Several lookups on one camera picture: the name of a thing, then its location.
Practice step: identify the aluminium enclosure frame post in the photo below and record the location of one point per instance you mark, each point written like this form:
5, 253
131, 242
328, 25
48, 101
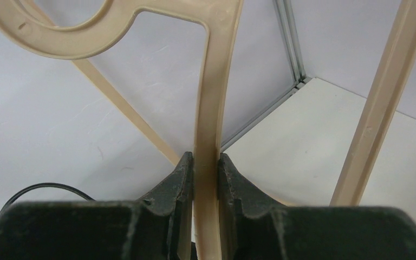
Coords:
267, 66

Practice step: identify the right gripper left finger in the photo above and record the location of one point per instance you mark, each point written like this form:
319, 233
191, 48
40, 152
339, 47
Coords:
155, 226

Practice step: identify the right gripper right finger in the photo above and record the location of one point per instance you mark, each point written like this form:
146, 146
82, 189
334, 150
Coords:
255, 226

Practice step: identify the wooden clothes rack frame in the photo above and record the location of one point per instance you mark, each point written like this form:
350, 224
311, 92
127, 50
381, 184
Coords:
122, 104

